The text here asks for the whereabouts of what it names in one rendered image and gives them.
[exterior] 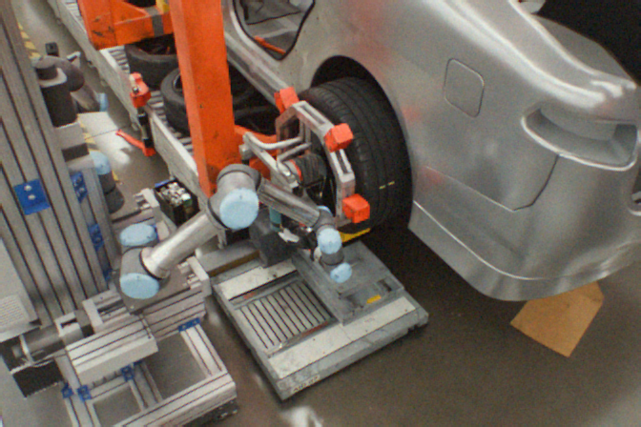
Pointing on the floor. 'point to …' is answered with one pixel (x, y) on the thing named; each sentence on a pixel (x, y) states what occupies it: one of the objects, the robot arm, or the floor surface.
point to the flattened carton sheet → (560, 317)
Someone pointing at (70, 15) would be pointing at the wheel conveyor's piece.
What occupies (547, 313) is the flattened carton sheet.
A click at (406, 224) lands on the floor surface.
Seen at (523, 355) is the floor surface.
